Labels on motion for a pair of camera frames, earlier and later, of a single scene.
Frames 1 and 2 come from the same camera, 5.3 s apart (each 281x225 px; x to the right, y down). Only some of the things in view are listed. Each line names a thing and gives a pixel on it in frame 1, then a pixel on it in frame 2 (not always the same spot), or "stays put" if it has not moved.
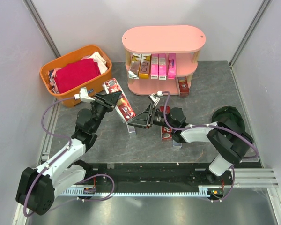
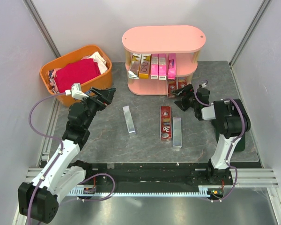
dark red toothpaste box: [122, 106] -> [172, 85]
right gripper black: [144, 119] -> [189, 90]
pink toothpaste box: [162, 66] stays put
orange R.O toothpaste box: [144, 71] stays put
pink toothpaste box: [171, 66] stays put
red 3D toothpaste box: [183, 87] stays put
